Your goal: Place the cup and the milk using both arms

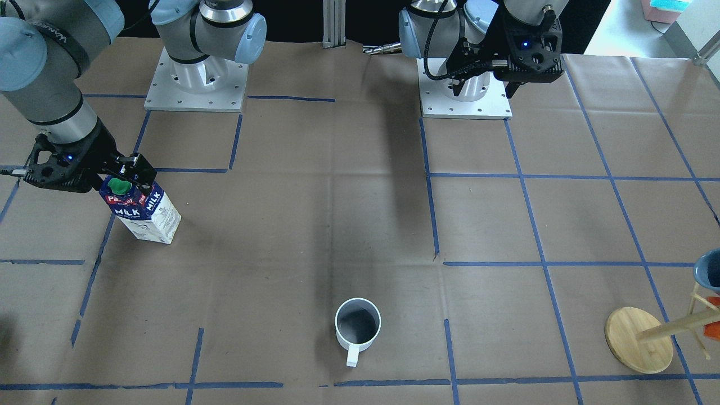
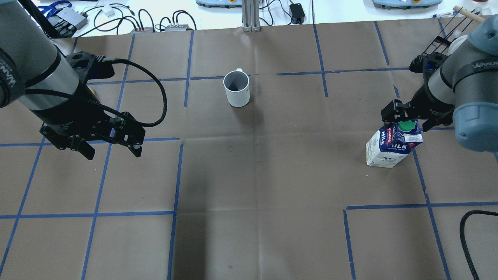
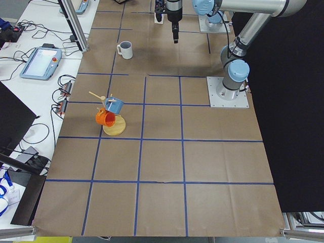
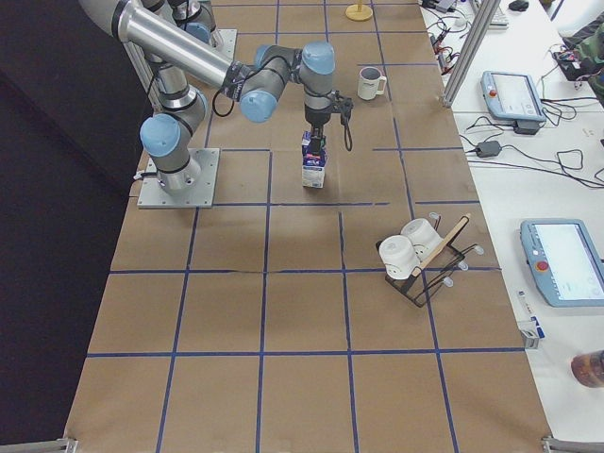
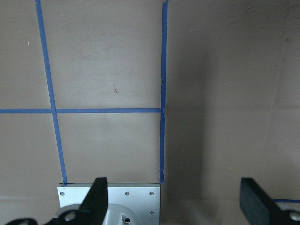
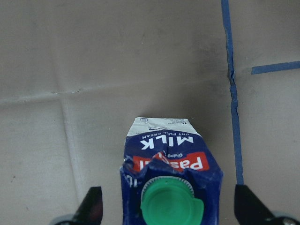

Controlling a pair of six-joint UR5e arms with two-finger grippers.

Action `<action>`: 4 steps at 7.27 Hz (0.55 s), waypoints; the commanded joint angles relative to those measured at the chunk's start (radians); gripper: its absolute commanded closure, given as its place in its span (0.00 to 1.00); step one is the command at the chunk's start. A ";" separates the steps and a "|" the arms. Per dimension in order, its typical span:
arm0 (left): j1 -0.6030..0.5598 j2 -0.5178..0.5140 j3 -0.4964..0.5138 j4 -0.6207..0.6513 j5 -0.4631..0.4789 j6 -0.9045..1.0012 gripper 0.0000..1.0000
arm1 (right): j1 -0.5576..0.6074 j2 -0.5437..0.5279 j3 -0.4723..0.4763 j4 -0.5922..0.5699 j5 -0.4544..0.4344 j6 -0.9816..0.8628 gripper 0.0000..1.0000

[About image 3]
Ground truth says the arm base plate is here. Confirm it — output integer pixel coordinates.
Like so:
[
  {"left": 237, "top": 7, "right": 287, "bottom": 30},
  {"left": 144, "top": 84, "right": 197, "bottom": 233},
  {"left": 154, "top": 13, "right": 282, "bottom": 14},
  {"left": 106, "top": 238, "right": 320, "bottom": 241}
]
[{"left": 207, "top": 76, "right": 249, "bottom": 108}]

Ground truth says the grey white mug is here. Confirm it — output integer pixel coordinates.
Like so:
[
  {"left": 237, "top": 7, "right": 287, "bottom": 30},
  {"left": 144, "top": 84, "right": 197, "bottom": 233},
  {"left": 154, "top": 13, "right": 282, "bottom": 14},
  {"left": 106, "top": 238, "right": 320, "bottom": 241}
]
[{"left": 116, "top": 41, "right": 133, "bottom": 60}]

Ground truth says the left table teach pendant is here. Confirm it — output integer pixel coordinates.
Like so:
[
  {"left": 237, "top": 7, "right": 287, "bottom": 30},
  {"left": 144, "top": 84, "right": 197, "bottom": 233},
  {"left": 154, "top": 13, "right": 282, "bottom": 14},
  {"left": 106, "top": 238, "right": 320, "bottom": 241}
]
[{"left": 19, "top": 47, "right": 62, "bottom": 80}]

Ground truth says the orange mug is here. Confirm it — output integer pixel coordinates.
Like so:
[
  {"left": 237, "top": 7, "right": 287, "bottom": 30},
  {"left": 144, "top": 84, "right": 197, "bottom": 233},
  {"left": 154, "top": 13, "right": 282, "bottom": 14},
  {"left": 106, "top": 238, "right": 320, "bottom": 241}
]
[{"left": 95, "top": 108, "right": 115, "bottom": 127}]

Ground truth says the blue mug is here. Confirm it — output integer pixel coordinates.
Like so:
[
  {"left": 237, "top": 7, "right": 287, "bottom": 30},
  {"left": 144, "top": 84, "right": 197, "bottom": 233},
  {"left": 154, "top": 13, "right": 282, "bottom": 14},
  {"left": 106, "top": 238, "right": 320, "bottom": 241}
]
[{"left": 104, "top": 96, "right": 124, "bottom": 114}]

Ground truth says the black monitor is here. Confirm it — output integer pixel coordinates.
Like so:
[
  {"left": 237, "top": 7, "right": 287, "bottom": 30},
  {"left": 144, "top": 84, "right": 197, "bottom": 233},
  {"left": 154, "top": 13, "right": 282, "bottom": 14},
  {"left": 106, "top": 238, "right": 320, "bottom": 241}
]
[{"left": 1, "top": 84, "right": 36, "bottom": 156}]

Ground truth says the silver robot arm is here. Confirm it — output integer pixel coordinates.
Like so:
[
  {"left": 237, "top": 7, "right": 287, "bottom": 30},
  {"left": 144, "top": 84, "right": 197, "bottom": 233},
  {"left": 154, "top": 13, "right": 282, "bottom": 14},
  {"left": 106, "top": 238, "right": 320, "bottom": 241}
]
[{"left": 192, "top": 1, "right": 306, "bottom": 101}]

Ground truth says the wooden mug tree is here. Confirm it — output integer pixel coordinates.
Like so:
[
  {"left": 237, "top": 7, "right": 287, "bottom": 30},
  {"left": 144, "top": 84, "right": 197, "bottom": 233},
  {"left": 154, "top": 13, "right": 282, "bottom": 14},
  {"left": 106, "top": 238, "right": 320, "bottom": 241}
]
[{"left": 89, "top": 91, "right": 126, "bottom": 136}]

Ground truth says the left aluminium frame post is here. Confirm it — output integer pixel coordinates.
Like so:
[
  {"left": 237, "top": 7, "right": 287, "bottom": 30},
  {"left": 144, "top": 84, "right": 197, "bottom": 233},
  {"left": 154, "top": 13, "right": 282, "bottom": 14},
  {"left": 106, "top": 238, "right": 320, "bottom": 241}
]
[{"left": 58, "top": 0, "right": 89, "bottom": 53}]

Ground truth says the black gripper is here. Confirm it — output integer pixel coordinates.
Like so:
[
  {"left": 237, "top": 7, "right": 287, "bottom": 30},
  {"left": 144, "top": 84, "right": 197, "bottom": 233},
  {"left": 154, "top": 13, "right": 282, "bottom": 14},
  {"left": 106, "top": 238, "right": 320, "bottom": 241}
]
[{"left": 166, "top": 0, "right": 183, "bottom": 44}]

